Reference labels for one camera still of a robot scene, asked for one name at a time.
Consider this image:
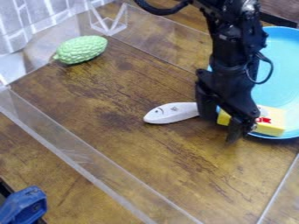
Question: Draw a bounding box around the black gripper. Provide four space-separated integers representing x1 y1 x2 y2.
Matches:
194 58 258 144

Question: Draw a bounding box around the yellow butter block toy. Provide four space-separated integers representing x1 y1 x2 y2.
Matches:
217 105 285 137

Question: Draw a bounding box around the white wooden fish toy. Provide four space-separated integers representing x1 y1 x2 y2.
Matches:
144 102 200 124

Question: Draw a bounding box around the blue round plastic tray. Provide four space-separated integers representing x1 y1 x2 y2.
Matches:
206 25 299 140

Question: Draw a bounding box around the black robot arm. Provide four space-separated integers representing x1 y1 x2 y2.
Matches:
192 0 268 144

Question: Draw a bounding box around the green bumpy gourd toy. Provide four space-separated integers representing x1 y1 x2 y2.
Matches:
53 36 108 65

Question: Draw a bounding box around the clear acrylic barrier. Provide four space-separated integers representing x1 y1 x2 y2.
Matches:
0 86 202 224

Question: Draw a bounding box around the white checkered cloth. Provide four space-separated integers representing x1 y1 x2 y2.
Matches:
0 0 93 55

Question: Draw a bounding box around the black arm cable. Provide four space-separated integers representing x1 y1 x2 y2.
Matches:
133 0 193 17

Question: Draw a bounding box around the clear acrylic corner bracket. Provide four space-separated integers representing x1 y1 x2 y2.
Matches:
88 0 126 37

